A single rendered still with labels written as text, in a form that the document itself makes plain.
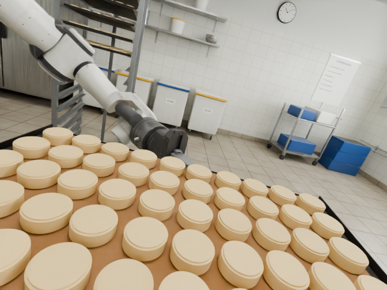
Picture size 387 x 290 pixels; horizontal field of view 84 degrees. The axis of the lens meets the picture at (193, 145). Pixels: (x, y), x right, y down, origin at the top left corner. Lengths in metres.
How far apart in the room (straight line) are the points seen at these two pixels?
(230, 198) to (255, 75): 4.16
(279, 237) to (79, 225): 0.25
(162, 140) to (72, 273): 0.33
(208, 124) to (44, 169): 3.49
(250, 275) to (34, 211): 0.24
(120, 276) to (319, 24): 4.86
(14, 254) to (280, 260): 0.27
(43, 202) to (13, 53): 3.83
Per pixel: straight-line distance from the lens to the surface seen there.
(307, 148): 4.52
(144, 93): 3.69
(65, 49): 0.68
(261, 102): 4.59
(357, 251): 0.42
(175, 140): 0.48
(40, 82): 3.95
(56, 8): 1.64
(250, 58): 4.42
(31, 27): 0.68
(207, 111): 3.70
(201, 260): 0.26
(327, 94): 5.14
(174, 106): 3.67
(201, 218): 0.31
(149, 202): 0.31
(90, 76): 0.67
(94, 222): 0.27
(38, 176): 0.35
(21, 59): 4.04
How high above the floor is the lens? 1.20
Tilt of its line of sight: 20 degrees down
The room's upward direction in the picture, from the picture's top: 16 degrees clockwise
